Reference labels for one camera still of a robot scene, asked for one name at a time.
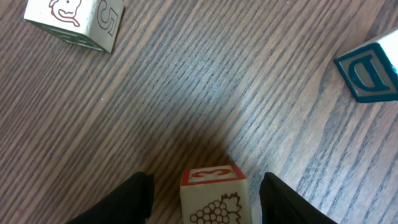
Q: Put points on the white block grape picture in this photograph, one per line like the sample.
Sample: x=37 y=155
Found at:
x=88 y=23

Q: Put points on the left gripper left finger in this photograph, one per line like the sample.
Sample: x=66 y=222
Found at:
x=131 y=202

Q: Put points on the white block green triangle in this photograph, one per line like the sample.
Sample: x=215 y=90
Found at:
x=218 y=195

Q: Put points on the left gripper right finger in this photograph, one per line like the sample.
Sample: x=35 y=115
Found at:
x=282 y=204

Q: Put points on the blue top block right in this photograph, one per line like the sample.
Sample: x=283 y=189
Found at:
x=370 y=70

